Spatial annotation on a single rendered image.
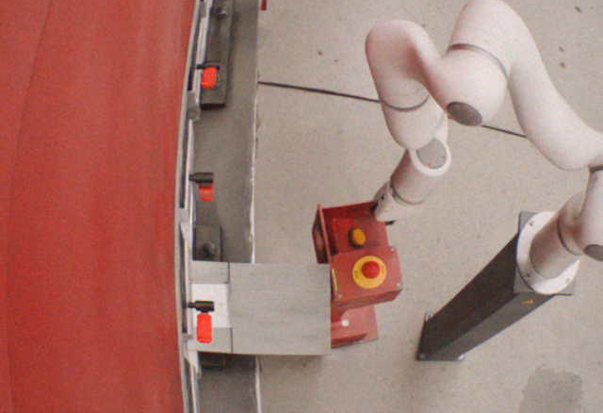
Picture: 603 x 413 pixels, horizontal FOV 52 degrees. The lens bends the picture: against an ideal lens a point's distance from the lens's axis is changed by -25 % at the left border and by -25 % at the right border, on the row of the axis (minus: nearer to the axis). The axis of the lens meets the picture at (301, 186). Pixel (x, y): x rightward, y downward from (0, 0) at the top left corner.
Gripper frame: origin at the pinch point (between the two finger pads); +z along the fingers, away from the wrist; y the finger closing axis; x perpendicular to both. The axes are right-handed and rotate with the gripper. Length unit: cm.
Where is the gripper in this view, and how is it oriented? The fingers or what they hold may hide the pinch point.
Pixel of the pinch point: (389, 215)
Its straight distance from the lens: 163.6
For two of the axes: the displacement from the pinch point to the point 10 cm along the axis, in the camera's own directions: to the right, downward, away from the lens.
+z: -1.4, 3.7, 9.2
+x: -1.7, -9.2, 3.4
